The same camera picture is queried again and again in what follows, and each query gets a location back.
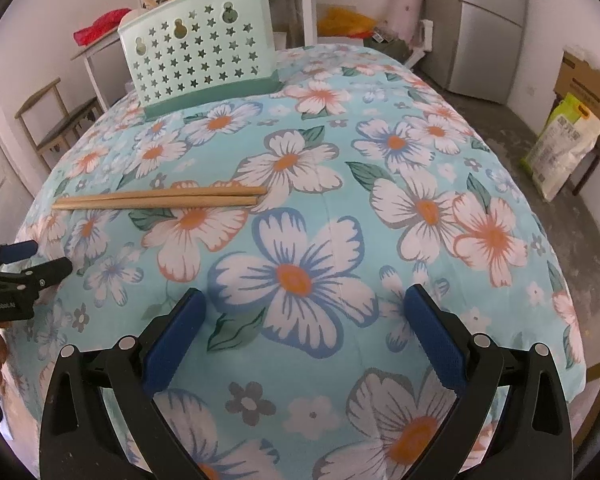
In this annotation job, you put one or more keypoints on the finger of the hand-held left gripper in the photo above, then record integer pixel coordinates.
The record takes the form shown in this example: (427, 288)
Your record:
(15, 251)
(45, 270)

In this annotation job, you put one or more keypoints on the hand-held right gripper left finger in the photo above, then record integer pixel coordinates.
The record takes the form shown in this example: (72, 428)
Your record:
(175, 340)

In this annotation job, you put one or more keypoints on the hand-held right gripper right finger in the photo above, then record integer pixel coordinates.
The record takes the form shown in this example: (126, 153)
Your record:
(435, 335)

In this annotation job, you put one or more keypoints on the wooden chopsticks pair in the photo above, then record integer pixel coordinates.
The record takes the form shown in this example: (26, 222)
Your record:
(190, 193)

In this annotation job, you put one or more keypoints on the light green plastic dish rack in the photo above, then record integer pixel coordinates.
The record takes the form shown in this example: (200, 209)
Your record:
(195, 45)

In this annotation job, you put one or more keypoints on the wooden chair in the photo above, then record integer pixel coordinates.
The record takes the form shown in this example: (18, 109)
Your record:
(55, 130)

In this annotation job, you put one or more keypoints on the floral blue cloth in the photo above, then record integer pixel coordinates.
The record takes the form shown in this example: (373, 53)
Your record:
(305, 270)

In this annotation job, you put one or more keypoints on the green and white rice bag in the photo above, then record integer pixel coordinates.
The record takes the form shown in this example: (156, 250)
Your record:
(562, 145)

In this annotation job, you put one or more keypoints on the red plastic bag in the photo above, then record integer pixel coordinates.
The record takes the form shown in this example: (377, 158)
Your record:
(100, 25)

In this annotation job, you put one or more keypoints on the brown cardboard box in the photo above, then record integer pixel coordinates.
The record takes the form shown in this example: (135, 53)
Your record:
(587, 95)

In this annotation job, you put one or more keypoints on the white flat panel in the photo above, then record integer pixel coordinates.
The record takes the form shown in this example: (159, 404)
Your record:
(420, 42)

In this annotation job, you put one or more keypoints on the grey refrigerator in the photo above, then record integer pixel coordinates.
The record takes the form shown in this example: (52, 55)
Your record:
(480, 30)

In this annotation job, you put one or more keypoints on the yellow plastic bag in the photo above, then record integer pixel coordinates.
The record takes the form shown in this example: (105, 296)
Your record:
(347, 22)

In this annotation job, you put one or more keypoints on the pink flowered roll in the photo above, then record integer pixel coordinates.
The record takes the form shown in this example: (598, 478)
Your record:
(405, 0)

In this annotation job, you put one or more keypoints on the white table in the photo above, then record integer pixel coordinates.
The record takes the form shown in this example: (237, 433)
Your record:
(290, 5)

